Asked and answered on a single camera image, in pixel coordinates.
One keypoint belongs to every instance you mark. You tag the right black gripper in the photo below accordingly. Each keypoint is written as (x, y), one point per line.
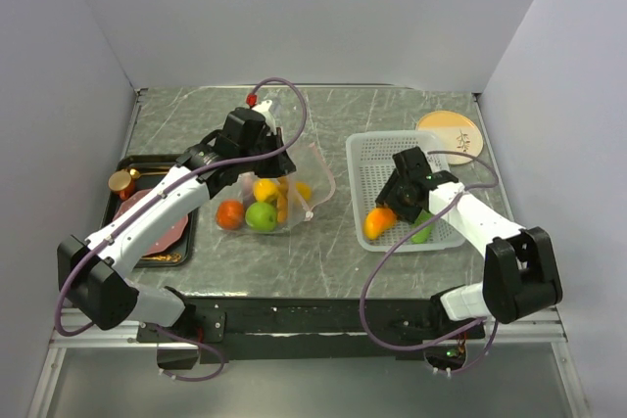
(388, 195)

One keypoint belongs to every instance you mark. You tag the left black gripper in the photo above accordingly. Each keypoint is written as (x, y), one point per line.
(282, 165)

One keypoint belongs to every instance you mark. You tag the orange mango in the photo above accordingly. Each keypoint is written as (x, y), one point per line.
(378, 221)

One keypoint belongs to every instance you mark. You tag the green cucumber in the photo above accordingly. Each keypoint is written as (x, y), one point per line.
(422, 236)

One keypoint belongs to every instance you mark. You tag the yellow bell pepper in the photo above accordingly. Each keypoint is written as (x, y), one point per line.
(265, 190)

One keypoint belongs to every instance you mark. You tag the orange fried food piece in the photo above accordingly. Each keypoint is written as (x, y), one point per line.
(282, 202)

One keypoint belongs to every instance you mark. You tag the clear zip top bag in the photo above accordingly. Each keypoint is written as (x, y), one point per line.
(311, 185)

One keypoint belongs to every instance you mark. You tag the orange pumpkin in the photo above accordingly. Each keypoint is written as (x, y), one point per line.
(230, 214)

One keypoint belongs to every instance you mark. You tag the green apple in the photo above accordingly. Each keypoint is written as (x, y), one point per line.
(261, 217)

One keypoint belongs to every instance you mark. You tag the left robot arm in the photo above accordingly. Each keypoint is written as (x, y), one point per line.
(93, 273)

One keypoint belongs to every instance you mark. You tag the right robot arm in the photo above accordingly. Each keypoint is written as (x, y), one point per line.
(520, 274)

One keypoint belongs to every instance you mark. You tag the white plastic basket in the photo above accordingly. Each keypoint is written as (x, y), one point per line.
(370, 163)

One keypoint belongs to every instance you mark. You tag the beige round plate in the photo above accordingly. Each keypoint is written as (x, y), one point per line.
(457, 133)

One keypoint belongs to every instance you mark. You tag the gold spoon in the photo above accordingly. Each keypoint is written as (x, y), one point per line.
(136, 173)

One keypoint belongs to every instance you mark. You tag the pink plate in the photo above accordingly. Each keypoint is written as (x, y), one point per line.
(174, 233)

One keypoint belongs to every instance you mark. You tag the gold cup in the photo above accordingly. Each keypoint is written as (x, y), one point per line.
(122, 184)

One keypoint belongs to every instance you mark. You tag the gold fork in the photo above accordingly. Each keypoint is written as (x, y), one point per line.
(171, 258)

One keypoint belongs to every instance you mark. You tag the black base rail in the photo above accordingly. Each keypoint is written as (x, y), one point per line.
(296, 328)

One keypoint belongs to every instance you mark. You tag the aluminium rail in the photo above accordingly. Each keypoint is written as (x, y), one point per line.
(122, 336)

